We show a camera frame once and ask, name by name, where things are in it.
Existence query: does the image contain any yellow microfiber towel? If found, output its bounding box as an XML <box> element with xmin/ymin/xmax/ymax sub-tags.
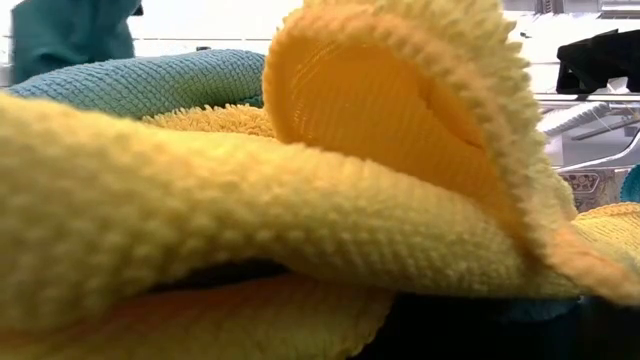
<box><xmin>0</xmin><ymin>0</ymin><xmax>640</xmax><ymax>360</ymax></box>

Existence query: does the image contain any long black ceiling rail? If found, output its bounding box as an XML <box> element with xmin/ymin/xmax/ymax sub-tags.
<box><xmin>533</xmin><ymin>92</ymin><xmax>640</xmax><ymax>110</ymax></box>

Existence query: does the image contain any blue microfiber towel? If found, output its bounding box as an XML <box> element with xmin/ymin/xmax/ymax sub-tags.
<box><xmin>5</xmin><ymin>48</ymin><xmax>267</xmax><ymax>120</ymax></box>
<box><xmin>620</xmin><ymin>163</ymin><xmax>640</xmax><ymax>205</ymax></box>
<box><xmin>9</xmin><ymin>0</ymin><xmax>145</xmax><ymax>86</ymax></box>

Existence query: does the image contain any corrugated ceiling air duct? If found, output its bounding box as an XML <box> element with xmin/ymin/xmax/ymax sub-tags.
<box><xmin>538</xmin><ymin>101</ymin><xmax>615</xmax><ymax>137</ymax></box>

